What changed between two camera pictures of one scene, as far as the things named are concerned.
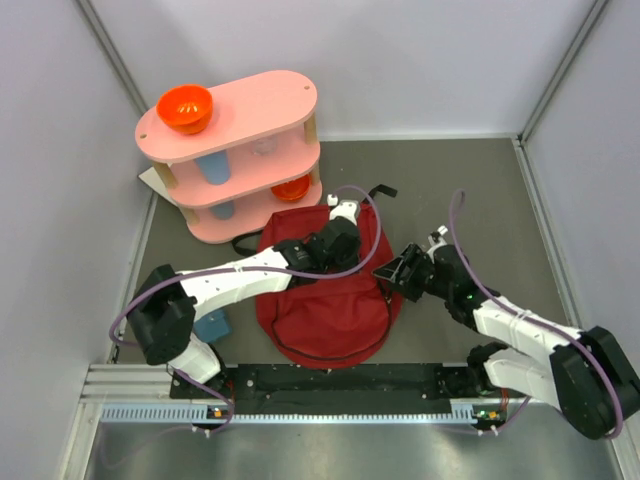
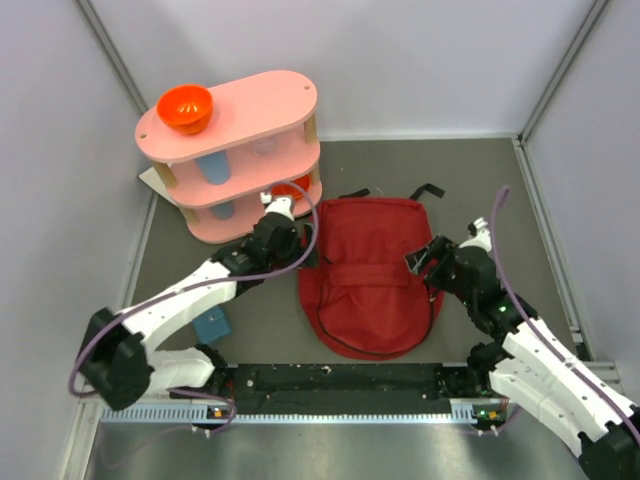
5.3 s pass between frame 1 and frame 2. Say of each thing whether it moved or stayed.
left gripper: moved
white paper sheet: stayed
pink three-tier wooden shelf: stayed
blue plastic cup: stayed
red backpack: moved
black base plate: stayed
